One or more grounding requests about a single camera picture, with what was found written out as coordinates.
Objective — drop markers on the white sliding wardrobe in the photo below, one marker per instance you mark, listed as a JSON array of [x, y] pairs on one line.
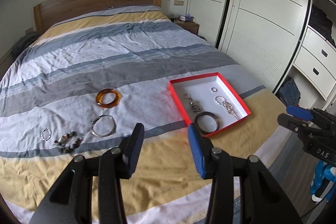
[[260, 35]]

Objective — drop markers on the striped duvet bed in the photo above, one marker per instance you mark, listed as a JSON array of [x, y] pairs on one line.
[[51, 89]]

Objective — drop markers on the silver keychain charm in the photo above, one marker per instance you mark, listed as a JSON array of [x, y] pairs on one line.
[[194, 107]]

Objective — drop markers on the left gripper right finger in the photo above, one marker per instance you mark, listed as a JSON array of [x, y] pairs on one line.
[[201, 150]]

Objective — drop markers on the wooden nightstand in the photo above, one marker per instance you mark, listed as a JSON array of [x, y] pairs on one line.
[[192, 27]]

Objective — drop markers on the dark brown bangle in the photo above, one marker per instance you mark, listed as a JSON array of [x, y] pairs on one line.
[[207, 122]]

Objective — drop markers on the thin silver bangle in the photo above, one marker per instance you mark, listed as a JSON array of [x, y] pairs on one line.
[[103, 126]]

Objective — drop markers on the dark clothes pile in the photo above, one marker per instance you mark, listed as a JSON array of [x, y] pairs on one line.
[[321, 23]]

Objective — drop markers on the right hand blue glove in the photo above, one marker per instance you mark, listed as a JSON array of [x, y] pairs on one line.
[[323, 183]]

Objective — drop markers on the red jewelry box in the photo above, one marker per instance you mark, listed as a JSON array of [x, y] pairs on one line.
[[213, 93]]

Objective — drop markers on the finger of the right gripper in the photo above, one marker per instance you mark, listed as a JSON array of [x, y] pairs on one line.
[[300, 113]]

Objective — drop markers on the amber resin bangle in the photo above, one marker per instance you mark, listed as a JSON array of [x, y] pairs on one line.
[[108, 98]]

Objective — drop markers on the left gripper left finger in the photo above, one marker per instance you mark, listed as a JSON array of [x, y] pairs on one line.
[[132, 149]]

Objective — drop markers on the wooden headboard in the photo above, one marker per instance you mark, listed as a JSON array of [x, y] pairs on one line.
[[50, 12]]

